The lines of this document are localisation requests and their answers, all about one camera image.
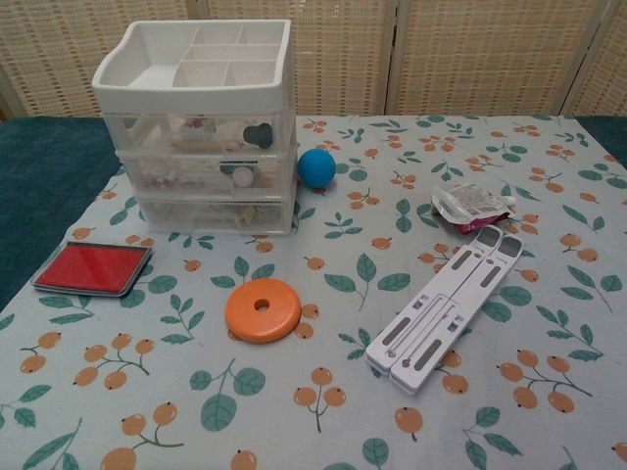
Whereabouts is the clear drawer with white knob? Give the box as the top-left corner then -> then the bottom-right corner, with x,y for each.
120,154 -> 295,197

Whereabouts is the clear knobless drawer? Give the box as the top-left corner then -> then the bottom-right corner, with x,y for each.
136,195 -> 295,236

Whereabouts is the silver spout pouch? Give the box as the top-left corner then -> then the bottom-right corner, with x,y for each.
430,183 -> 518,221

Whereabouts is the red ink pad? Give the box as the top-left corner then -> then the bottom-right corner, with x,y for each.
31,240 -> 154,298

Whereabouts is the bamboo folding screen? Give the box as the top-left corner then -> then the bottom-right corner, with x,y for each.
0,0 -> 627,121

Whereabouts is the leaf and berry tablecloth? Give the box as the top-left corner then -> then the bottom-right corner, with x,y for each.
0,115 -> 627,470

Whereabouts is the clear drawer with grey knob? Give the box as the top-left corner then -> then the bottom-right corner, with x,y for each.
105,113 -> 295,158

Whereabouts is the blue ball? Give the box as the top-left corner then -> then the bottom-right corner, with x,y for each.
297,148 -> 337,188

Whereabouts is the orange disc with hole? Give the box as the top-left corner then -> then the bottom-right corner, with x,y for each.
224,278 -> 304,344

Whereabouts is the white folding laptop stand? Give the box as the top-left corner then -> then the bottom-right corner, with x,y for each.
364,225 -> 525,397

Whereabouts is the white plastic drawer organizer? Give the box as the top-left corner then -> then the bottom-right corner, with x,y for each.
91,19 -> 300,239

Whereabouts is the magenta packet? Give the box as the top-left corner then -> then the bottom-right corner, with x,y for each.
455,214 -> 510,237

